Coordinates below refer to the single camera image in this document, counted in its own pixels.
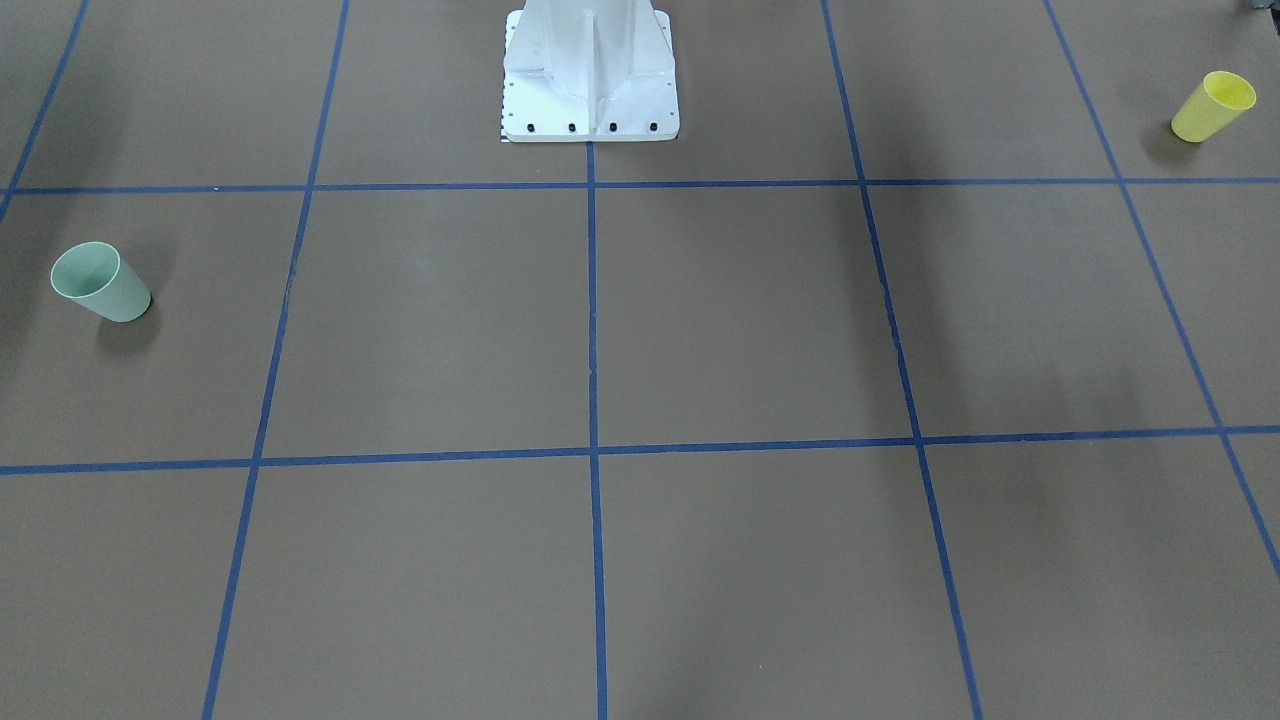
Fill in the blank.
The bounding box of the yellow plastic cup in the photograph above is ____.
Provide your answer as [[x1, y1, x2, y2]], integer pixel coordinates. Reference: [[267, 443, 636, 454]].
[[1170, 70, 1258, 143]]

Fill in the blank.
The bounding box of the green plastic cup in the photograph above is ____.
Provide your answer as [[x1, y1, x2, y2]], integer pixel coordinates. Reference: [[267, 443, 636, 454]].
[[50, 241, 152, 323]]

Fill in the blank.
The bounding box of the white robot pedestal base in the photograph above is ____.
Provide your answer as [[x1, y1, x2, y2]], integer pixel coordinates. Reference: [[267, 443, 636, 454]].
[[500, 1, 681, 143]]

